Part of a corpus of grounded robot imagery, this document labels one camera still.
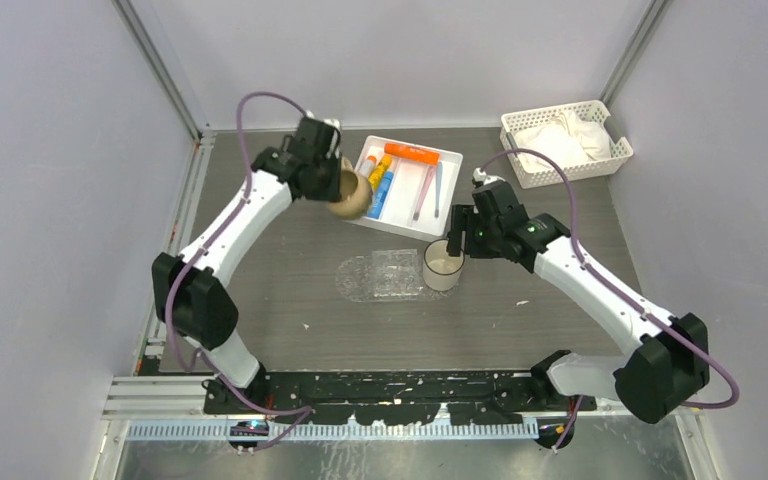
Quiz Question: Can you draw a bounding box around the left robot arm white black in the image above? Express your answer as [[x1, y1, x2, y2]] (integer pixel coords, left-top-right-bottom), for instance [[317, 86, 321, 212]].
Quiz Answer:
[[152, 116, 342, 414]]

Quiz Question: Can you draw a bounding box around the clear rectangular holder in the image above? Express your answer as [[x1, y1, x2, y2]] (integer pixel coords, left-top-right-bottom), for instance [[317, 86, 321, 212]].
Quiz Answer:
[[371, 249, 422, 301]]

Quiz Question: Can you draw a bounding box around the white toothpaste tube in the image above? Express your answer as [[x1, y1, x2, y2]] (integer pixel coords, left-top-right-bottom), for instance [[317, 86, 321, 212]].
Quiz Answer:
[[357, 155, 378, 178]]

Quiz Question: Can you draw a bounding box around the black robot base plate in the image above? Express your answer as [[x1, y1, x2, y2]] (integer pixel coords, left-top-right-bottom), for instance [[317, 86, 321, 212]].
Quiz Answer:
[[202, 370, 597, 448]]

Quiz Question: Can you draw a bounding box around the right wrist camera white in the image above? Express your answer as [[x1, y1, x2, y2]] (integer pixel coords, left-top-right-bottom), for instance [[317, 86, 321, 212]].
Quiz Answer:
[[472, 168, 489, 188]]

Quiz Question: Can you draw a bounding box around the pink toothbrush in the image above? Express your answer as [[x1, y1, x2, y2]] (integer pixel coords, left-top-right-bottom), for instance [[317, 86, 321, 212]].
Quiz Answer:
[[412, 166, 436, 222]]

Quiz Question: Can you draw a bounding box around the blue toothpaste tube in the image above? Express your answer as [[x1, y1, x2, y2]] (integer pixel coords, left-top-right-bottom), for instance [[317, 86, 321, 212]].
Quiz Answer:
[[366, 172, 394, 219]]

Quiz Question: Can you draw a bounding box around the white plastic bin tray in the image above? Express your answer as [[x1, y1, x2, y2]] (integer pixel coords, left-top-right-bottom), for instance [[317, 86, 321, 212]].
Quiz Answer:
[[353, 144, 463, 241]]

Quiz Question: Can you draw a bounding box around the white cloth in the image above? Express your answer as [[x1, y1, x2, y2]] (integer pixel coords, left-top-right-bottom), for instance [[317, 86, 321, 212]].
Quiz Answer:
[[514, 112, 612, 168]]

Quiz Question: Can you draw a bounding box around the tan ceramic mug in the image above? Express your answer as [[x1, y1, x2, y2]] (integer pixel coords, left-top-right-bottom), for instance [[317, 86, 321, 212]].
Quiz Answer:
[[327, 157, 373, 220]]

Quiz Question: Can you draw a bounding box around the orange toothpaste tube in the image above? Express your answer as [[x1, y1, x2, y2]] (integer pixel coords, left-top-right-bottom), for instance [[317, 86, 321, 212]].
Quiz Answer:
[[384, 143, 440, 165]]

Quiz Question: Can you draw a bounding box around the aluminium frame rail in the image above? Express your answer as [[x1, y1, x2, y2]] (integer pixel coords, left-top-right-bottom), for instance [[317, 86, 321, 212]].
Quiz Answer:
[[100, 369, 705, 420]]

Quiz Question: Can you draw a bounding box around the white ribbed mug black rim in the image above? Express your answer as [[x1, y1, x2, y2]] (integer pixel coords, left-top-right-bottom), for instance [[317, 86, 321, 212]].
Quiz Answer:
[[422, 239, 465, 292]]

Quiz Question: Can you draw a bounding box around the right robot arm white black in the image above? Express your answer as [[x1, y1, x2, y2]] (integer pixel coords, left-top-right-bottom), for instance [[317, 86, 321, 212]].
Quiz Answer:
[[446, 180, 711, 424]]

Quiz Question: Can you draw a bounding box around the yellow toothpaste tube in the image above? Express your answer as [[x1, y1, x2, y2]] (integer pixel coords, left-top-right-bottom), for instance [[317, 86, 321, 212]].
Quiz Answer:
[[368, 154, 393, 192]]

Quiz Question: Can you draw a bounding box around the white perforated basket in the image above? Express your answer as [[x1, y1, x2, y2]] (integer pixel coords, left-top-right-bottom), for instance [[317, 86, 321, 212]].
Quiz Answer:
[[500, 100, 634, 180]]

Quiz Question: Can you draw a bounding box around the clear oval glass tray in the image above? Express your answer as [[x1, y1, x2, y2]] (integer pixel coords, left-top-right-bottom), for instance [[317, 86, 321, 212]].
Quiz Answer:
[[335, 255, 456, 303]]

